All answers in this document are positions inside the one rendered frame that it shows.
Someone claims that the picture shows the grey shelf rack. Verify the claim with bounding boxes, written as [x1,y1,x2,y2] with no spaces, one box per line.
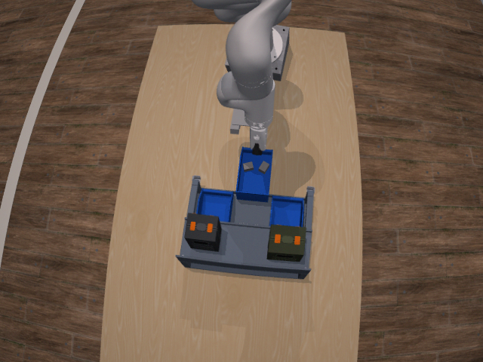
[176,175,315,279]

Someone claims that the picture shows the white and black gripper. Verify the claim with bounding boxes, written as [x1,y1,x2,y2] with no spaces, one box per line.
[250,126,268,155]

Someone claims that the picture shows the dark green tool case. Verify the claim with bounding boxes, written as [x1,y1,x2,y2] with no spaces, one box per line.
[267,225,306,262]

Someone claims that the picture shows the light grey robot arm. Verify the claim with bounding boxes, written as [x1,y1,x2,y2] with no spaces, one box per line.
[192,0,292,134]

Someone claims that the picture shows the black tool case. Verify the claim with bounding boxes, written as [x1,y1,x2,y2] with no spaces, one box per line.
[184,213,222,252]

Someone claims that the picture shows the blue bin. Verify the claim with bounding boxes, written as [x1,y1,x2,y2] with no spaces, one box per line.
[269,196,304,227]
[196,189,234,222]
[235,147,273,202]

